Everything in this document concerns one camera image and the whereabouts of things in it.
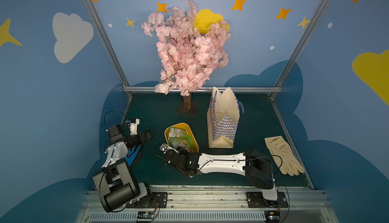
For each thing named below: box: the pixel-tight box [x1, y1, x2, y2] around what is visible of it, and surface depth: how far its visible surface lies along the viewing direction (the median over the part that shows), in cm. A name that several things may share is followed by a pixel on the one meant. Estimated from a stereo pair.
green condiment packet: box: [168, 126, 196, 154], surface depth 95 cm
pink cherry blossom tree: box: [141, 0, 232, 117], surface depth 72 cm
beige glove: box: [263, 135, 305, 177], surface depth 92 cm
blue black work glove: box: [125, 144, 141, 167], surface depth 76 cm
